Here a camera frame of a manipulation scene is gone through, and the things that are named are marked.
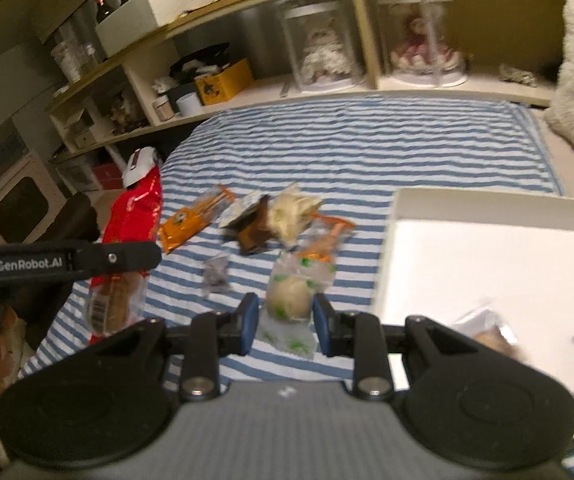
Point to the green-white round pastry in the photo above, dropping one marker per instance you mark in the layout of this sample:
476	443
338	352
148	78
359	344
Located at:
287	312

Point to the blue white striped blanket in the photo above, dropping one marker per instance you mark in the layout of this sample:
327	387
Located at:
354	153

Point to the white storage box on shelf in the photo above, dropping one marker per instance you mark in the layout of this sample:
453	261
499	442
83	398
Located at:
137	18

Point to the cream patterned snack pack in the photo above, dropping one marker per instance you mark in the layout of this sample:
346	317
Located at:
290	213

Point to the beige trinket on shelf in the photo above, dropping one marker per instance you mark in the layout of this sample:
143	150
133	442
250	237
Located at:
516	75

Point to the slim orange snack pack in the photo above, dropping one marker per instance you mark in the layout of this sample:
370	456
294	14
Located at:
189	221

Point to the red dress doll in case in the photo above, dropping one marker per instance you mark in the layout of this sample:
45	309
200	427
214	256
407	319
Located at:
414	45

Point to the white cylinder container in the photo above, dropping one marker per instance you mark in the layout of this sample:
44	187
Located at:
189	105

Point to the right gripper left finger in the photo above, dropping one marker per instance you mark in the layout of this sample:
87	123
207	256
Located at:
242	325

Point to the white grey small snack pack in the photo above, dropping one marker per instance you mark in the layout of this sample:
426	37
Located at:
240	209

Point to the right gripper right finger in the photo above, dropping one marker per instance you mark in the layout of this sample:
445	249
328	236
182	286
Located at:
330	329

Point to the brown foil snack pack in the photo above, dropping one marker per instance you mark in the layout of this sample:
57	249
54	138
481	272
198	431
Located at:
255	233

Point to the white cardboard box tray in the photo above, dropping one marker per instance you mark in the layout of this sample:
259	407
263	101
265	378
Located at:
449	251

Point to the clear pack swirl pastry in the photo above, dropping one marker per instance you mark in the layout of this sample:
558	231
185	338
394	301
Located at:
488	327

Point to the red snack bag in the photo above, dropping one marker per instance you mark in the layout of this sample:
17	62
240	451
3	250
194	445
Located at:
116	298

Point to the white dress doll in case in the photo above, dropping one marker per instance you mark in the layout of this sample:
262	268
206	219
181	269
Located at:
320	45

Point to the small grey candy wrapper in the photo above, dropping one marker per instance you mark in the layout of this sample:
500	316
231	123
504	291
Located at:
215	277

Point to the wooden bedside shelf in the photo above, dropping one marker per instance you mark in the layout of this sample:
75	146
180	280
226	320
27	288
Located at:
523	33

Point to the orange snack pack with logo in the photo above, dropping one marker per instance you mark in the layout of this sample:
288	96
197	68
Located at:
328	233

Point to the yellow black box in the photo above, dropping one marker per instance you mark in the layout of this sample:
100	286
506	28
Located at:
224	86

